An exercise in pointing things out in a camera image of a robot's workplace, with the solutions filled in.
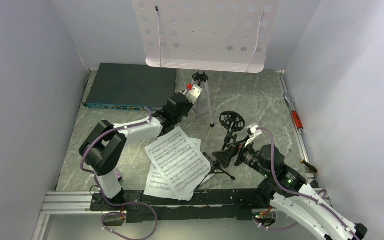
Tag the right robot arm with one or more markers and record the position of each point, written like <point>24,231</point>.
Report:
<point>288,191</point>

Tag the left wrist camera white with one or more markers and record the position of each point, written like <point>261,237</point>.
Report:
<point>192,93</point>

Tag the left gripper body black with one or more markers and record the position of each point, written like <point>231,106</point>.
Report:
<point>188,107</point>

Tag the dark network switch box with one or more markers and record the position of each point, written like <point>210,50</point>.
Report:
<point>131,87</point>

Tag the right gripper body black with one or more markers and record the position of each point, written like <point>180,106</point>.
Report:
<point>249,156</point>

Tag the purple glitter tube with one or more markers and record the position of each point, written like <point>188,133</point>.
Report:
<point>118,176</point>

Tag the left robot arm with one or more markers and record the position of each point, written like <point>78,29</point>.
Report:
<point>102,149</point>

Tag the black microphone tripod with shockmount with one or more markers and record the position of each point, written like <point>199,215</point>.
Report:
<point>233,122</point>

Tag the lilac perforated music stand desk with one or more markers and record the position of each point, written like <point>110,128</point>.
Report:
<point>206,35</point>

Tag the aluminium frame rail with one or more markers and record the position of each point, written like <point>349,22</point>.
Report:
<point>66,203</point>

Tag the yellow handled screwdriver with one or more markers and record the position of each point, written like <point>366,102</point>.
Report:
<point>309,166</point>

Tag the red handled wrench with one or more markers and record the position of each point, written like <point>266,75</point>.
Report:
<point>295,116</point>

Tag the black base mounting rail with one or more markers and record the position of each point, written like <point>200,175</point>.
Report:
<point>206,204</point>

